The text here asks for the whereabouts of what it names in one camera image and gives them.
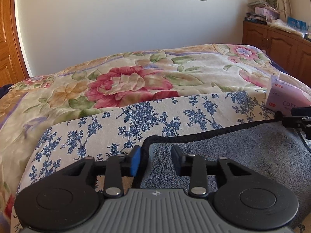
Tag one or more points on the floral pink bed quilt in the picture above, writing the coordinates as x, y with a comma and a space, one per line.
37, 103

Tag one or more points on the blue floral white cloth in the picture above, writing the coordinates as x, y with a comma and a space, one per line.
110, 131

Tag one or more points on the purple grey microfibre towel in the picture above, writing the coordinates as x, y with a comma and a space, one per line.
266, 147

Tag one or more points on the pink cotton tissue pack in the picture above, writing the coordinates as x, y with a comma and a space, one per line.
285, 92

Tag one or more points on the clear plastic bag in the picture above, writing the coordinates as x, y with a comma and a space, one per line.
280, 25

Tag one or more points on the dark navy bed sheet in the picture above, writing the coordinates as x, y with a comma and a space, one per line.
4, 90

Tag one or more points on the wooden room door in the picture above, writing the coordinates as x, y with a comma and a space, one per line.
13, 68

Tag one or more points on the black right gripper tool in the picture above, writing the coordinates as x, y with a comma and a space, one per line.
300, 118

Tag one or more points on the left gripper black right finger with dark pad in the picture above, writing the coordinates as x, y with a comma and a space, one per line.
195, 167

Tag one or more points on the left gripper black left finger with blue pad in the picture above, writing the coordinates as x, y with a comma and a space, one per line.
116, 167

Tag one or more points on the brown wooden cabinet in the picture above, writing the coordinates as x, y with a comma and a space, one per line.
289, 51

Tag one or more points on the stack of books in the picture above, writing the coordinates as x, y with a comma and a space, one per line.
255, 18

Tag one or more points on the blue packet on cabinet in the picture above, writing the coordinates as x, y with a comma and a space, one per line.
297, 24

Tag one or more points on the pink box on cabinet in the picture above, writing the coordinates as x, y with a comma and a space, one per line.
269, 13

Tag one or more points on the patterned beige curtain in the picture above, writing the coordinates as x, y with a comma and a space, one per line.
285, 9

